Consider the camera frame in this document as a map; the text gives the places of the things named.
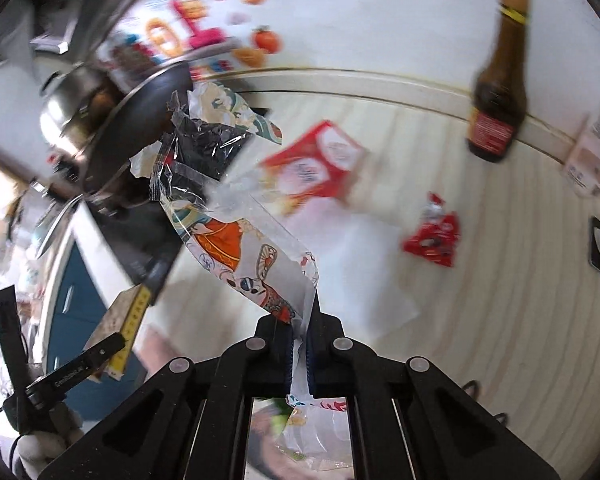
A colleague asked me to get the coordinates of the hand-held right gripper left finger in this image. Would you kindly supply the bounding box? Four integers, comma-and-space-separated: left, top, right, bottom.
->
40, 315, 302, 480

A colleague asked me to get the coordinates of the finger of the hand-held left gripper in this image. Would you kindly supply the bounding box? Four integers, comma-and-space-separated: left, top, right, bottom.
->
0, 284, 33, 398
24, 332, 127, 413

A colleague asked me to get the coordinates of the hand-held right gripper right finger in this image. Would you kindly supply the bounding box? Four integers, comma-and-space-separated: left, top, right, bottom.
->
304, 311, 562, 480

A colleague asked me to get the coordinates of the colourful printed plastic wrapper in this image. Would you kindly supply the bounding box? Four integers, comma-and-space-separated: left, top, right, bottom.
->
129, 80, 353, 473

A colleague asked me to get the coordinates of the beige box with yellow edge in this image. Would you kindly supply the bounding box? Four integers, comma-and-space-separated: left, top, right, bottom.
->
81, 284, 149, 382

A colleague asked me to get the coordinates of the blue cabinet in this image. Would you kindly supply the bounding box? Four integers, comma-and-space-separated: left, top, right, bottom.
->
44, 230, 148, 423

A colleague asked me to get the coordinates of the white paper napkin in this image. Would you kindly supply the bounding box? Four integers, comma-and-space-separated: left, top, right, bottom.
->
285, 207, 422, 342

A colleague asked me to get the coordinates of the black cooktop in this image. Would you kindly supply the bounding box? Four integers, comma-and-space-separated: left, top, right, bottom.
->
85, 195, 193, 308

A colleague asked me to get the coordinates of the small red crumpled wrapper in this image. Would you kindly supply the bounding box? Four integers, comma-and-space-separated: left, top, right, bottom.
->
401, 191, 464, 269

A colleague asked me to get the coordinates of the red and white snack packet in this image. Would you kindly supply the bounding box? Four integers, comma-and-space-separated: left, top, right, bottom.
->
260, 120, 372, 217

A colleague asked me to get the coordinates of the stainless steel pot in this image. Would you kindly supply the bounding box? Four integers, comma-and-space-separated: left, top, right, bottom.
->
39, 62, 128, 153

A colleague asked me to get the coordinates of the black frying pan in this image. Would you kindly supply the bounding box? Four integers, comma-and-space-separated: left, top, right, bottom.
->
79, 59, 197, 202

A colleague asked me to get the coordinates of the brown sauce bottle red label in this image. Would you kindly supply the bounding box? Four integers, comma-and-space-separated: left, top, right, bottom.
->
465, 0, 532, 164

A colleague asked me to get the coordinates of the grey range hood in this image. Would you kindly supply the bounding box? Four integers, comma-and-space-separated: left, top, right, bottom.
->
27, 0, 131, 56

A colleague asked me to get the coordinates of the pale printed packet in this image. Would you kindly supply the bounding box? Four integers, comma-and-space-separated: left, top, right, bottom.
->
559, 94, 600, 202

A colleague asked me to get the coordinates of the colourful wall sticker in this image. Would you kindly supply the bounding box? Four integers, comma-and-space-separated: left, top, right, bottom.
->
102, 0, 283, 83

